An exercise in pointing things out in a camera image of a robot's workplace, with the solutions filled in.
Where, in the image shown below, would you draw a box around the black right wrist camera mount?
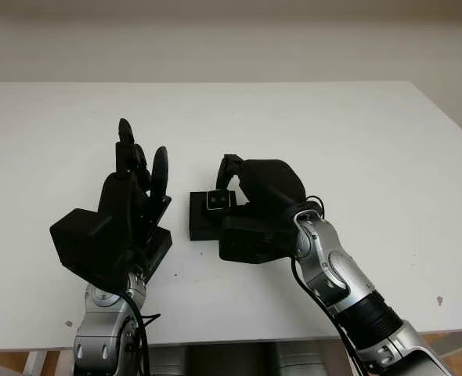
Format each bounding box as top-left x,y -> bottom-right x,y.
218,215 -> 298,266

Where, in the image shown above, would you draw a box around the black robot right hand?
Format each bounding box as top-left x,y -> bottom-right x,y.
215,154 -> 308,221

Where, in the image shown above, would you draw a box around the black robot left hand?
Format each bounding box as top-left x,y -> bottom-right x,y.
96,117 -> 173,277

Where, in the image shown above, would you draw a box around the white table leg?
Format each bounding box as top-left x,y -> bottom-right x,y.
23,350 -> 48,376

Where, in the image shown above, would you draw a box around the black RealSense box lid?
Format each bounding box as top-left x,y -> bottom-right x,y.
146,226 -> 173,281

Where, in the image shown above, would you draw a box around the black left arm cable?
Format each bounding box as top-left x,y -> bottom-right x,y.
121,291 -> 161,376

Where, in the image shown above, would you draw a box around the small silver black camera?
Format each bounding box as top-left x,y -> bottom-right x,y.
205,190 -> 234,216

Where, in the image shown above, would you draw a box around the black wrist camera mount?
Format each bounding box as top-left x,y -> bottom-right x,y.
218,215 -> 298,266
49,208 -> 134,293

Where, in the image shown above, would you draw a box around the black camera box base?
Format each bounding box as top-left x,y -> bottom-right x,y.
189,190 -> 247,241

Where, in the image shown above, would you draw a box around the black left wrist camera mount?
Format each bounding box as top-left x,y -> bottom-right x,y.
49,208 -> 134,293

